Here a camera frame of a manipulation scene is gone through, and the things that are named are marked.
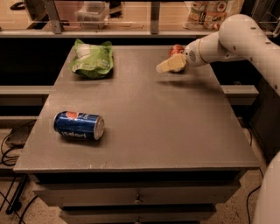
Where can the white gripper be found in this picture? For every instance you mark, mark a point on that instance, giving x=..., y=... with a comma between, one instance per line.
x=192, y=54

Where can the red coke can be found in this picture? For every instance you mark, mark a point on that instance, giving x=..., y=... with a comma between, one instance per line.
x=176, y=50

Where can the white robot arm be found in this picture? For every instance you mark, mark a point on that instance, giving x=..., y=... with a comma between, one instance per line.
x=240, y=38

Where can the colourful snack bag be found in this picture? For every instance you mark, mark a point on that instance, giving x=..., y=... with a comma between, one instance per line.
x=209, y=15

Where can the green rice chip bag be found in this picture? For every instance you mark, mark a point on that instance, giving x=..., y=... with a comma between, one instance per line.
x=92, y=61

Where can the blue pepsi can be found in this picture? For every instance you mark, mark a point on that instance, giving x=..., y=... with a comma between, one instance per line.
x=79, y=125

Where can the grey drawer cabinet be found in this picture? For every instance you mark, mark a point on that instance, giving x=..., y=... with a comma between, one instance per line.
x=172, y=148

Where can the clear plastic container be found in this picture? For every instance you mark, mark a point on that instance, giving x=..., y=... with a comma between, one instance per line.
x=92, y=15

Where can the grey power adapter box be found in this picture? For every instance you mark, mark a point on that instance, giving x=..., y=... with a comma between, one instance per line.
x=18, y=137

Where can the metal shelf rail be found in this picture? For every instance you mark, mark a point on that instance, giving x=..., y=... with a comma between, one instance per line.
x=126, y=19

